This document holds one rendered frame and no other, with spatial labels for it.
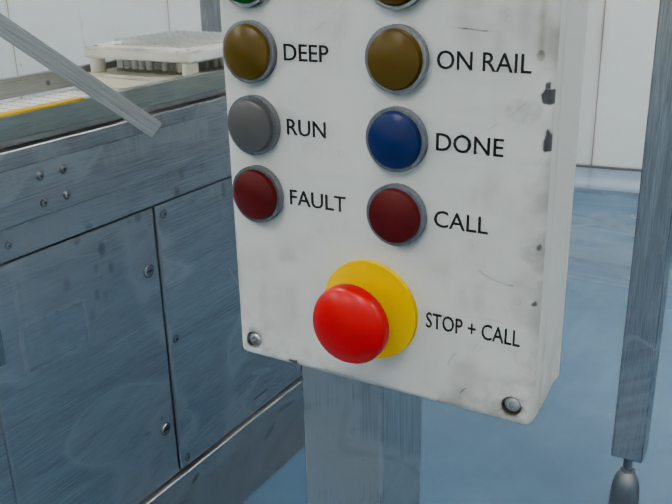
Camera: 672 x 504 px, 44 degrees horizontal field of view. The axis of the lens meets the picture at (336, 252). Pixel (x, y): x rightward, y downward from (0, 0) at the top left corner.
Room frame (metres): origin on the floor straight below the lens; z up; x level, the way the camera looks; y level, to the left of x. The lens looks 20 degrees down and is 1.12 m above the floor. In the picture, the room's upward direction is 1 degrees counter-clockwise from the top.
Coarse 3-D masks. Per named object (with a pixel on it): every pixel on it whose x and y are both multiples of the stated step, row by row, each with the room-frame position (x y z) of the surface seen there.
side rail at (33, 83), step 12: (108, 60) 1.59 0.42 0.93; (48, 72) 1.45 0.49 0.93; (0, 84) 1.36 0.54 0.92; (12, 84) 1.38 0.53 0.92; (24, 84) 1.40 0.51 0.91; (36, 84) 1.42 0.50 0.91; (48, 84) 1.44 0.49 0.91; (60, 84) 1.47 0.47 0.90; (0, 96) 1.36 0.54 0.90; (12, 96) 1.38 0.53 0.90
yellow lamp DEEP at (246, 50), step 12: (240, 24) 0.41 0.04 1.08; (228, 36) 0.42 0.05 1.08; (240, 36) 0.41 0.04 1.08; (252, 36) 0.41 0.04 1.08; (264, 36) 0.41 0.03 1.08; (228, 48) 0.41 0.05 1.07; (240, 48) 0.41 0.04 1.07; (252, 48) 0.41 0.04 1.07; (264, 48) 0.40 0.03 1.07; (228, 60) 0.42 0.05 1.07; (240, 60) 0.41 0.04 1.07; (252, 60) 0.41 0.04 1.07; (264, 60) 0.40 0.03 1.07; (240, 72) 0.41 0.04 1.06; (252, 72) 0.41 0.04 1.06; (264, 72) 0.41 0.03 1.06
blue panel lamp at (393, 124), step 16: (384, 112) 0.37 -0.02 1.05; (400, 112) 0.37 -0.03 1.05; (384, 128) 0.37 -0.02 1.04; (400, 128) 0.37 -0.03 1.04; (416, 128) 0.36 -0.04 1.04; (384, 144) 0.37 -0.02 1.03; (400, 144) 0.37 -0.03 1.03; (416, 144) 0.36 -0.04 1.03; (384, 160) 0.37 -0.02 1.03; (400, 160) 0.37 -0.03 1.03
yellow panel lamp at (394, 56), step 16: (384, 32) 0.37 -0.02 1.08; (400, 32) 0.37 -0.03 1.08; (384, 48) 0.37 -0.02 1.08; (400, 48) 0.37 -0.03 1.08; (416, 48) 0.36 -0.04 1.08; (368, 64) 0.38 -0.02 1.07; (384, 64) 0.37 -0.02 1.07; (400, 64) 0.37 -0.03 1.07; (416, 64) 0.36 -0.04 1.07; (384, 80) 0.37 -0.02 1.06; (400, 80) 0.37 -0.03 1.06
